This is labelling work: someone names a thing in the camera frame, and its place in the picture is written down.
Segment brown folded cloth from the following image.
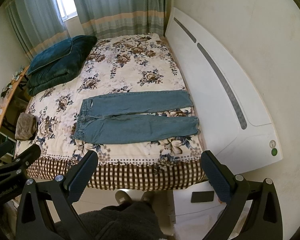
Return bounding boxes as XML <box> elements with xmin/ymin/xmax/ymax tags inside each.
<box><xmin>15</xmin><ymin>113</ymin><xmax>38</xmax><ymax>141</ymax></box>

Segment grey slipper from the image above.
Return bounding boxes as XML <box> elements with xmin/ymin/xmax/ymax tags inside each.
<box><xmin>140</xmin><ymin>191</ymin><xmax>155</xmax><ymax>204</ymax></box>
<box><xmin>115</xmin><ymin>190</ymin><xmax>133</xmax><ymax>205</ymax></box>

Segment white bedside cabinet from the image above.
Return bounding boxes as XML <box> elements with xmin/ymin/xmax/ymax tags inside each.
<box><xmin>170</xmin><ymin>181</ymin><xmax>253</xmax><ymax>240</ymax></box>

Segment teal striped curtain right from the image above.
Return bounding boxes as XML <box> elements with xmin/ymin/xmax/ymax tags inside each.
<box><xmin>74</xmin><ymin>0</ymin><xmax>168</xmax><ymax>39</ymax></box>

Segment dark teal folded quilt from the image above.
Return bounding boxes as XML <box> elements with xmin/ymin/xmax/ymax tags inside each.
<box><xmin>27</xmin><ymin>35</ymin><xmax>97</xmax><ymax>96</ymax></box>

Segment teal striped curtain left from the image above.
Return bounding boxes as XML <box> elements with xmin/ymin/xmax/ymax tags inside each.
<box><xmin>4</xmin><ymin>0</ymin><xmax>70</xmax><ymax>60</ymax></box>

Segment grey slipper left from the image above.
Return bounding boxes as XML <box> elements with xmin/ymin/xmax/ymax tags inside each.
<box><xmin>115</xmin><ymin>190</ymin><xmax>133</xmax><ymax>205</ymax></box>

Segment blue denim jeans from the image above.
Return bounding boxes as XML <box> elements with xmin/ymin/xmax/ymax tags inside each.
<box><xmin>74</xmin><ymin>90</ymin><xmax>199</xmax><ymax>144</ymax></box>

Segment grey slipper right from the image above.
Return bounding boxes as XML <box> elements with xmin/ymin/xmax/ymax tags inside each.
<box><xmin>140</xmin><ymin>191</ymin><xmax>155</xmax><ymax>204</ymax></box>

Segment black phone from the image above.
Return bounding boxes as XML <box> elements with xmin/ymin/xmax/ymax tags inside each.
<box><xmin>191</xmin><ymin>191</ymin><xmax>215</xmax><ymax>203</ymax></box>

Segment wooden side desk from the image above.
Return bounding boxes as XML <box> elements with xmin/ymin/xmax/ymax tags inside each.
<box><xmin>0</xmin><ymin>66</ymin><xmax>29</xmax><ymax>129</ymax></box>

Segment white bed headboard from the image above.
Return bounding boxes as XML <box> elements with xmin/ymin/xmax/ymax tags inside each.
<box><xmin>165</xmin><ymin>8</ymin><xmax>283</xmax><ymax>173</ymax></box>

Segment floral fleece bed blanket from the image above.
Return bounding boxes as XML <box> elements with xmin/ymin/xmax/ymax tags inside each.
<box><xmin>16</xmin><ymin>34</ymin><xmax>205</xmax><ymax>191</ymax></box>

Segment teal striped curtain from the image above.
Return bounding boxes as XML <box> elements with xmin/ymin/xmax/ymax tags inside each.
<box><xmin>74</xmin><ymin>0</ymin><xmax>168</xmax><ymax>39</ymax></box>
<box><xmin>4</xmin><ymin>0</ymin><xmax>70</xmax><ymax>60</ymax></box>

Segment dark fuzzy trousers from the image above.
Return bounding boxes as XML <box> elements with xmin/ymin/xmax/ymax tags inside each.
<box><xmin>79</xmin><ymin>202</ymin><xmax>166</xmax><ymax>240</ymax></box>

